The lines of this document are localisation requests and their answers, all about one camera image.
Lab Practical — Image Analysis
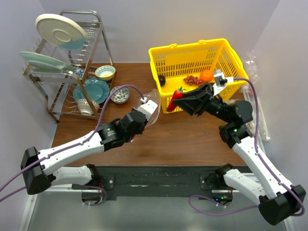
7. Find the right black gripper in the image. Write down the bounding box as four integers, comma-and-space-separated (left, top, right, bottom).
173, 82, 232, 123

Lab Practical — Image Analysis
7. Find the red chili pepper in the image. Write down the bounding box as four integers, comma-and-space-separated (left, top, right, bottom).
167, 86, 183, 112

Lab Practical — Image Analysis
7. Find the clear zip top bag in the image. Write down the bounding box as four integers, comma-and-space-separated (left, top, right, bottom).
130, 88, 161, 142

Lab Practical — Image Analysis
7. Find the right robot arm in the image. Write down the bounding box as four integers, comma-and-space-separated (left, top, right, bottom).
172, 84, 306, 225

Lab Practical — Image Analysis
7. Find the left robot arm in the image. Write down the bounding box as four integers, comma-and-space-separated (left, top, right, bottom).
21, 108, 151, 195

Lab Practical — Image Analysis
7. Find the clear plastic bag pile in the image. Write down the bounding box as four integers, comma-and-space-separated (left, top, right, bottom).
240, 50, 270, 141

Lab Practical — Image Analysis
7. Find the red grape bunch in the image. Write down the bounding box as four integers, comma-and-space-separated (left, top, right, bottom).
183, 75, 204, 86

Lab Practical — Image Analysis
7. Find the orange fruit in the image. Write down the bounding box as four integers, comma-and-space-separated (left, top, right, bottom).
199, 70, 214, 82

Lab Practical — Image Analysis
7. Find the yellow plastic basket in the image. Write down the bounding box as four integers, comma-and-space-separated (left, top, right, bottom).
149, 38, 248, 113

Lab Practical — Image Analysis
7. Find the dark floral bowl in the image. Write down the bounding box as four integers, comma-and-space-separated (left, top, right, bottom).
110, 86, 130, 104

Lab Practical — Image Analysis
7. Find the teal patterned bowl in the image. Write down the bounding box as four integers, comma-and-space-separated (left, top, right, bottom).
95, 65, 116, 81

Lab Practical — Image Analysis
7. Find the teal scalloped plate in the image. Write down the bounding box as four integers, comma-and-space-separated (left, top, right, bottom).
73, 78, 110, 104

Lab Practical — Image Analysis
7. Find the patterned cup in rack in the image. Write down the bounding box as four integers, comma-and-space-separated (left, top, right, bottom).
77, 99, 94, 116

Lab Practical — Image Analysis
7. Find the blue patterned small dish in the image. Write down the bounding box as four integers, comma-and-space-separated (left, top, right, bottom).
75, 67, 85, 78

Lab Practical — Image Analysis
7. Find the metal dish rack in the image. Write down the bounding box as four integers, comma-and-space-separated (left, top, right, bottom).
20, 10, 116, 123

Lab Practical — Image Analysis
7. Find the white and blue plate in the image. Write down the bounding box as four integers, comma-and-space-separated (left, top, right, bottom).
35, 13, 88, 51

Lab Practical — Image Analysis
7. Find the pale green plate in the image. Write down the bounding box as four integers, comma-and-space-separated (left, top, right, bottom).
19, 51, 75, 72

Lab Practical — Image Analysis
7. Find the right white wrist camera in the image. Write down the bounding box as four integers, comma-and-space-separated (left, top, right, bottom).
213, 69, 234, 96

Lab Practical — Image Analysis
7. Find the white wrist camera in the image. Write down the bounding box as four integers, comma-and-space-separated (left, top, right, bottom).
213, 69, 234, 96
137, 100, 158, 121

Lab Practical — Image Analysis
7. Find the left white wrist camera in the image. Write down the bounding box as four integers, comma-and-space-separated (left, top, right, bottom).
137, 100, 158, 121

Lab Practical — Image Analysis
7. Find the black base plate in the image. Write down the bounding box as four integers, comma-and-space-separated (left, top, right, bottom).
72, 165, 253, 202

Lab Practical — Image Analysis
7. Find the aluminium rail frame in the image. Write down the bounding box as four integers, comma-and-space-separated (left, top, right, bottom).
20, 185, 295, 231

